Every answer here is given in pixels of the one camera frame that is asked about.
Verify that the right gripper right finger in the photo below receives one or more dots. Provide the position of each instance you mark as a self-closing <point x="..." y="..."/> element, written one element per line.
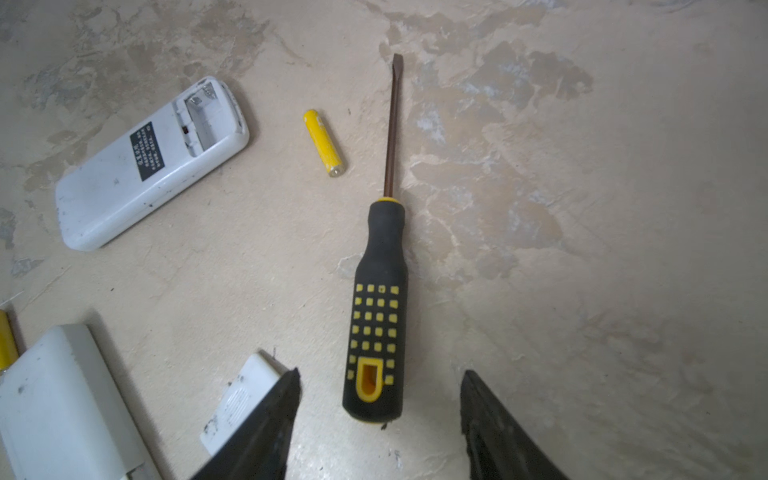
<point x="497" y="445"/>

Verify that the white remote with red buttons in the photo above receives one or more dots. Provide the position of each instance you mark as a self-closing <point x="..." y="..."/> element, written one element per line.
<point x="154" y="161"/>

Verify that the yellow battery one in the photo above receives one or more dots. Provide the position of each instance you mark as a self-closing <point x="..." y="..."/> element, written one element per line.
<point x="324" y="144"/>

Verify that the yellow battery two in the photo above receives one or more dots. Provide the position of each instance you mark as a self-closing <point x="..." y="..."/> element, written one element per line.
<point x="8" y="348"/>

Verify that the black yellow handled screwdriver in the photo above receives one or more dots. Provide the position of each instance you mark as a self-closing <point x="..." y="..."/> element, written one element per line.
<point x="374" y="370"/>

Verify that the white remote with green buttons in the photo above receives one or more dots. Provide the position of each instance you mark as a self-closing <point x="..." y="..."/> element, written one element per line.
<point x="63" y="417"/>

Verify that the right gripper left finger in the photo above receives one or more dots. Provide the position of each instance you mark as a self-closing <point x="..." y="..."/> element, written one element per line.
<point x="259" y="448"/>

